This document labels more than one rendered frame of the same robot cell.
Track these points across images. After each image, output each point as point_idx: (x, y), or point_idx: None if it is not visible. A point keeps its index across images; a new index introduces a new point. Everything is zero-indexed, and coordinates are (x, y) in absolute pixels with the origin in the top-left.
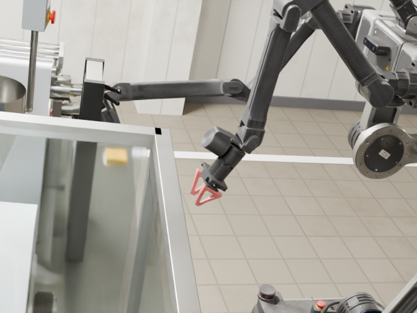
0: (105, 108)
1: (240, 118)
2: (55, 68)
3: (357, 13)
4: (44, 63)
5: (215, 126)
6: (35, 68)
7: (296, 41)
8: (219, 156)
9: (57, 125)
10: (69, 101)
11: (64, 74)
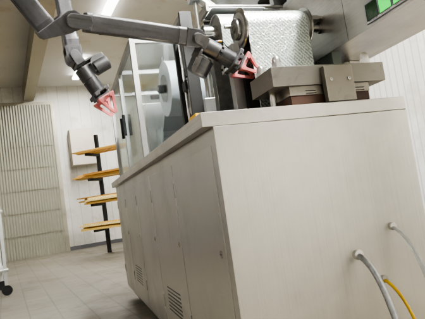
0: (203, 56)
1: (80, 45)
2: (202, 21)
3: None
4: (209, 18)
5: (101, 52)
6: (195, 21)
7: None
8: (97, 75)
9: None
10: (238, 51)
11: (228, 25)
